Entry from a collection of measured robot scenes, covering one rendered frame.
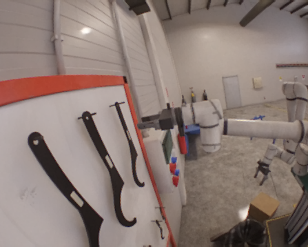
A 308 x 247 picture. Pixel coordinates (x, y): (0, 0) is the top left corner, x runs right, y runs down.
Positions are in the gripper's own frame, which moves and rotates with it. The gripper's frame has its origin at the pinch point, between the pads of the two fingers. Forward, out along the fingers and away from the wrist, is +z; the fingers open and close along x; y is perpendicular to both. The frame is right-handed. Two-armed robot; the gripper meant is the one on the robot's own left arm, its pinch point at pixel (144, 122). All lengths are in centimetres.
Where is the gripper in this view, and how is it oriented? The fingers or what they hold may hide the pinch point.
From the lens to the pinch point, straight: 60.9
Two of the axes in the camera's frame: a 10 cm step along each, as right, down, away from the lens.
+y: -2.6, -9.0, -3.6
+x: -1.8, 4.1, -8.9
